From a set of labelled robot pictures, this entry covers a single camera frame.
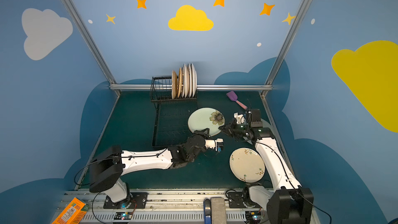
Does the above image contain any pale green plain plate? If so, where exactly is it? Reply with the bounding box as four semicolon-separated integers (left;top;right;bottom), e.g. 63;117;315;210
261;119;273;131

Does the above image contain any black wire dish rack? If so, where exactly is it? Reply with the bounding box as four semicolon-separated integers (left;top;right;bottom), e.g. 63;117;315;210
150;76;198;149

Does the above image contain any orange cardboard box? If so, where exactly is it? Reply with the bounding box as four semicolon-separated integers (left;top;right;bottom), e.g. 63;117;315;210
52;198;89;224

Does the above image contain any purple pink spatula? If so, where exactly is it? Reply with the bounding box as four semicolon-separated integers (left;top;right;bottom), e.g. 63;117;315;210
226;91;247;110

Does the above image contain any left green circuit board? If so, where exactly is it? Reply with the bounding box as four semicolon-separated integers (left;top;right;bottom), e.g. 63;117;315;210
114;212;133;220

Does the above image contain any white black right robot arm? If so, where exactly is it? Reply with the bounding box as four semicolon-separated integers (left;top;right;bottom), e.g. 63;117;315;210
219;109;314;224

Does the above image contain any white cloud emblem plate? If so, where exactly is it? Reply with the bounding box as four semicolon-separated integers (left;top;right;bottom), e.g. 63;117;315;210
184;64;190;98

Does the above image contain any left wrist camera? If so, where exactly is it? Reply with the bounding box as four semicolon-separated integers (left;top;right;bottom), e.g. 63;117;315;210
205;139;224;152

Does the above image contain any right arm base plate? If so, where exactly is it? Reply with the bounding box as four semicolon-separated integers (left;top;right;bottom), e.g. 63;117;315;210
225;190;252;208

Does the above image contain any orange sunburst plate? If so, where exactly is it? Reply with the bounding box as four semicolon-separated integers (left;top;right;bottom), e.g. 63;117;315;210
182;64;187;98
188;64;193;98

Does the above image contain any right green circuit board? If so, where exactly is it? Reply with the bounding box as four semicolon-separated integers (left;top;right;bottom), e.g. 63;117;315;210
245;212;263;224

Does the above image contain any cream floral sprig plate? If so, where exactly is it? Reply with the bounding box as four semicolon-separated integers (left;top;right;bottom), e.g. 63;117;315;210
229;148;266;183

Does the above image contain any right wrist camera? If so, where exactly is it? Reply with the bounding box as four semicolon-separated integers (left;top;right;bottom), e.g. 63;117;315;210
234;113;245;124

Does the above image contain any grey blue block tool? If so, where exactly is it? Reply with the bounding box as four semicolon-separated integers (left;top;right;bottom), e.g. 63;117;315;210
203;197;227;224

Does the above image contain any yellow woven round mat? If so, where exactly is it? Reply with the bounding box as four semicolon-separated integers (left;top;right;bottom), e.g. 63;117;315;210
177;67;183;98

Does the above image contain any pale green flower plate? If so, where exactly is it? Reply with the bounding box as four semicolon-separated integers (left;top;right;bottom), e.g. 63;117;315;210
188;107;225;136

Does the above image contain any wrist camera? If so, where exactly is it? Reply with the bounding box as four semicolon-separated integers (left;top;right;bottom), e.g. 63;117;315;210
234;113;245;124
205;139;224;152

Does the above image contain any green rim lettered plate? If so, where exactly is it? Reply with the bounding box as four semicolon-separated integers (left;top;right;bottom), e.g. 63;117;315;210
191;64;198;96

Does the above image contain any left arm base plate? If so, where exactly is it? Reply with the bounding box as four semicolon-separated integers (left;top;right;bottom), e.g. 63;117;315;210
103;192;148;209

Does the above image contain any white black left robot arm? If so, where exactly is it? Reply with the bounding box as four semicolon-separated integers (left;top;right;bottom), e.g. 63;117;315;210
88;133;218;203

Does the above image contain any green circuit board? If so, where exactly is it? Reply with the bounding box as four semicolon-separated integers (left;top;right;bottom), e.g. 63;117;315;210
245;212;263;224
114;212;133;220

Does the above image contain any dark blue plate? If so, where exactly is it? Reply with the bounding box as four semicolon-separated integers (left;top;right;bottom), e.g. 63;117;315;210
172;71;177;99

